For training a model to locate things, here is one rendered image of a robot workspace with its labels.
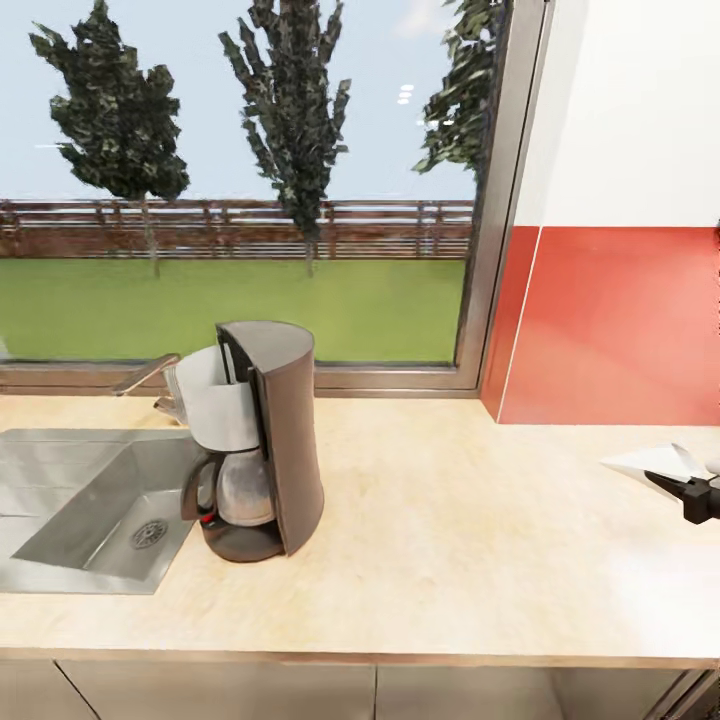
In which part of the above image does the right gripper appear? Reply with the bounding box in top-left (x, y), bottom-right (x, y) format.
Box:
top-left (644, 471), bottom-right (720, 525)

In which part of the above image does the paper coffee filter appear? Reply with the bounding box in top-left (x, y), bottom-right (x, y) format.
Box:
top-left (599, 441), bottom-right (702, 505)

